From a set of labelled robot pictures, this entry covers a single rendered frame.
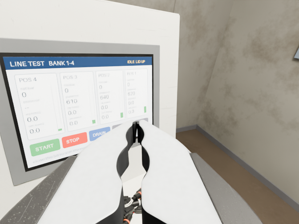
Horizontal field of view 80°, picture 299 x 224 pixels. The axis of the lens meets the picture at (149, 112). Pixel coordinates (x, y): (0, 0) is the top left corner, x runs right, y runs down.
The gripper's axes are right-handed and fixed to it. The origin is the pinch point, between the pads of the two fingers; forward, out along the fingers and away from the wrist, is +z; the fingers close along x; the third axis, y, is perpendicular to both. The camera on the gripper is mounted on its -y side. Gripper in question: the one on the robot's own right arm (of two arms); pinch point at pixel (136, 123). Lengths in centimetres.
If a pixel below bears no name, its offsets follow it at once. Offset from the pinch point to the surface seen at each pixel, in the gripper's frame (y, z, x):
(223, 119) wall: 121, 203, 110
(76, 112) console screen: 16.8, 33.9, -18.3
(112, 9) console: -8.7, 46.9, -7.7
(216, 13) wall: -10, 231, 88
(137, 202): 45, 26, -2
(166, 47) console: 3, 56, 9
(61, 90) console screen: 10.1, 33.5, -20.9
